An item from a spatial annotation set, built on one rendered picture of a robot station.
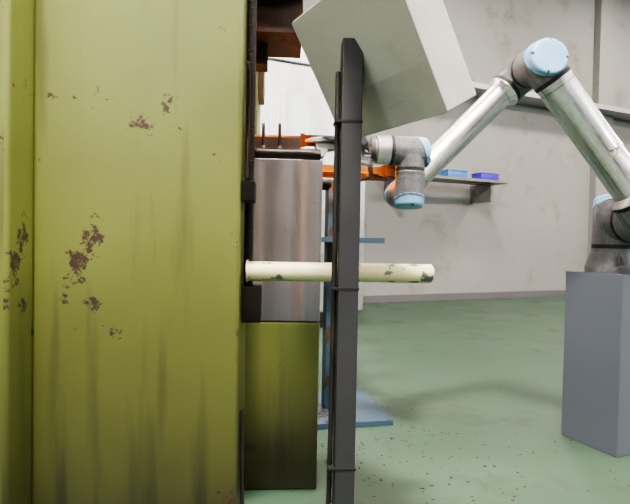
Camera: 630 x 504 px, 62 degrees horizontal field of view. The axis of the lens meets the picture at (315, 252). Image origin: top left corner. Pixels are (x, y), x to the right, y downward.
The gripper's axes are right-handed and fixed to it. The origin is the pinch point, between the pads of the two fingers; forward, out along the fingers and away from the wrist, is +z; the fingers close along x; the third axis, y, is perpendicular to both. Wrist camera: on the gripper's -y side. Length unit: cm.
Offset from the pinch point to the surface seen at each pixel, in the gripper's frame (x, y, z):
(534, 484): -14, 99, -68
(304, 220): -15.9, 25.3, 1.3
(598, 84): 532, -198, -417
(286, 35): -10.6, -26.8, 8.1
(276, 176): -15.9, 13.6, 9.4
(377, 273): -39, 38, -15
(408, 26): -72, -5, -13
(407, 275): -39, 38, -22
